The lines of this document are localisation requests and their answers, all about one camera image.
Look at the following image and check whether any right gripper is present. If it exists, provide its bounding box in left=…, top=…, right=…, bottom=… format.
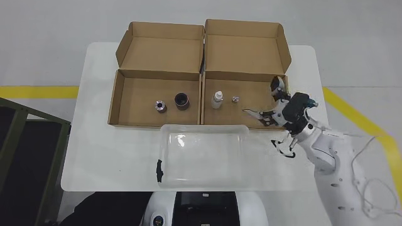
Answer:
left=242, top=75, right=290, bottom=128

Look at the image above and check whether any small white spray bottle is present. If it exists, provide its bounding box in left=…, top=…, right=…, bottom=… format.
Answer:
left=210, top=90, right=224, bottom=110

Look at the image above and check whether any cardboard box with spray bottle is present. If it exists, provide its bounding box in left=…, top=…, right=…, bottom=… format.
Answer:
left=200, top=18, right=292, bottom=131

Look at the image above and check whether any dark metal bush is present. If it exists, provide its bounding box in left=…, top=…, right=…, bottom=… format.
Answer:
left=174, top=92, right=191, bottom=111

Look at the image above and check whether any deep clear plastic tray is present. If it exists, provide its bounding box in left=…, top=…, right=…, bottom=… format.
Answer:
left=158, top=124, right=251, bottom=190

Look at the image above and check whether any silver metal bush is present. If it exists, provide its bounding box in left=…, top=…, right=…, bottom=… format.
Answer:
left=154, top=100, right=168, bottom=114

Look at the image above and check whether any robot body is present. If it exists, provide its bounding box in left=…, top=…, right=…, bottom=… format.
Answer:
left=141, top=190, right=269, bottom=226

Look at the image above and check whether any cardboard box with two bushes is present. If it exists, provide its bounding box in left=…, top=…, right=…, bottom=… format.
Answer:
left=107, top=21, right=205, bottom=129

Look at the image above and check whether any black tape strip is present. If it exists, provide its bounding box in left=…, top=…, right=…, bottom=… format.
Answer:
left=156, top=159, right=165, bottom=184

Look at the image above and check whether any dark green metal rack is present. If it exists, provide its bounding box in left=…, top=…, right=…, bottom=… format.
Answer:
left=0, top=97, right=72, bottom=226

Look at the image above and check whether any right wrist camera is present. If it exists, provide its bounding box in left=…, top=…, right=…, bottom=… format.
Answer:
left=281, top=92, right=319, bottom=133

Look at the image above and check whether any thin white cable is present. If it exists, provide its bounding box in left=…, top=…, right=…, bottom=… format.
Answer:
left=310, top=122, right=400, bottom=220

